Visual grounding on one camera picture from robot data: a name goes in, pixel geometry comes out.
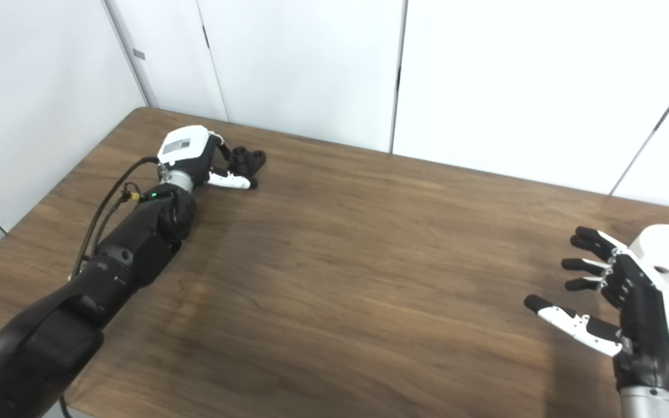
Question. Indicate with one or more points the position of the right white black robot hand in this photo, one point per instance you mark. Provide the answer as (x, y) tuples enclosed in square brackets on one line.
[(645, 325)]

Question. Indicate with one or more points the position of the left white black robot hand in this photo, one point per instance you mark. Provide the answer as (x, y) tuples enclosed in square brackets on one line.
[(186, 145)]

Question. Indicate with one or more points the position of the black flanged holder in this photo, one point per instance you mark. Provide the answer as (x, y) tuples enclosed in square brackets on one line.
[(247, 161)]

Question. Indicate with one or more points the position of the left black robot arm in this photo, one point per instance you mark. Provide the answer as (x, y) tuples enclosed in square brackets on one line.
[(119, 261)]

